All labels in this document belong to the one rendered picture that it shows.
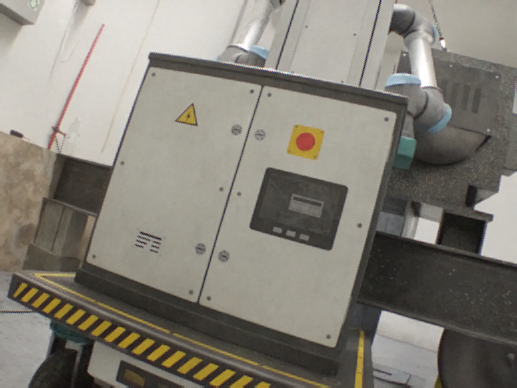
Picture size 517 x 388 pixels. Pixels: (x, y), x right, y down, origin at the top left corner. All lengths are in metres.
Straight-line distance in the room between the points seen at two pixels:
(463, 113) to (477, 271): 0.73
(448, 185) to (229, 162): 1.31
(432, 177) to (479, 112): 0.34
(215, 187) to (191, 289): 0.20
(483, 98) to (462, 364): 1.12
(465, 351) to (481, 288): 0.52
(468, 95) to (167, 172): 1.42
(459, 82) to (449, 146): 0.29
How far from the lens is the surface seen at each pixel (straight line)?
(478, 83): 2.02
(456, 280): 1.51
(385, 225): 2.53
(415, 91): 1.47
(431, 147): 1.88
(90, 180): 2.29
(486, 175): 2.04
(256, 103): 0.86
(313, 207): 0.79
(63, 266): 2.31
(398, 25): 1.78
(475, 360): 1.98
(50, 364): 0.95
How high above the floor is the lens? 0.51
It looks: 6 degrees up
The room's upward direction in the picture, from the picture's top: 16 degrees clockwise
